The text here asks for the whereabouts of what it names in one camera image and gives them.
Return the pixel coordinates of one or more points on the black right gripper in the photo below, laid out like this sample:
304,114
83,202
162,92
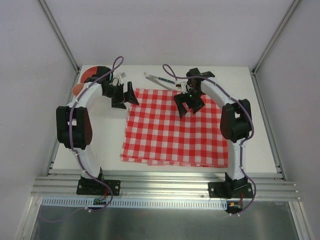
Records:
189,99

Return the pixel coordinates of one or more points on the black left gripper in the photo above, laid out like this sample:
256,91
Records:
119,94

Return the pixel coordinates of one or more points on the red teal ceramic plate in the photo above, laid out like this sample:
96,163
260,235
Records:
95,71

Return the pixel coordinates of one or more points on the red white checkered cloth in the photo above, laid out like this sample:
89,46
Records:
156,135

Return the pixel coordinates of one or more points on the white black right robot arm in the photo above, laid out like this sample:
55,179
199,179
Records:
235,124

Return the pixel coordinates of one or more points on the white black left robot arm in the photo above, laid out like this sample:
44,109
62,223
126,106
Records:
73,125

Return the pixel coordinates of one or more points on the silver table knife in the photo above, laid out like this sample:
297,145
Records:
160,84

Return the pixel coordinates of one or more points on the salmon pink plastic cup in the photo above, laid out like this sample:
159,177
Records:
77,89

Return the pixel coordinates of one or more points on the fork with green handle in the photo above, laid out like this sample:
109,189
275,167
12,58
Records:
159,78

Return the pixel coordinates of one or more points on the aluminium frame post left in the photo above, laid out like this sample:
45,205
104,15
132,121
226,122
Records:
59,35

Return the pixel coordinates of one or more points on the aluminium frame post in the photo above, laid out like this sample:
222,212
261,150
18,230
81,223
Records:
276,34
59,35

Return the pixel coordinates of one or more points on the aluminium frame post right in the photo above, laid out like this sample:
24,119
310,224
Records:
276,34

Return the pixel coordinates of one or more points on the aluminium front rail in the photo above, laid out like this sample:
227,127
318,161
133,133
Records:
165,185

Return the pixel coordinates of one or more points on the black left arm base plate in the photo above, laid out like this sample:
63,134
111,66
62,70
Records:
90,187

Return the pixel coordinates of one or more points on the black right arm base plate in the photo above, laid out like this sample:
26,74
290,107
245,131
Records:
220,190

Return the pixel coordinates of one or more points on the white slotted cable duct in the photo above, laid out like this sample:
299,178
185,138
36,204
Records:
138,203

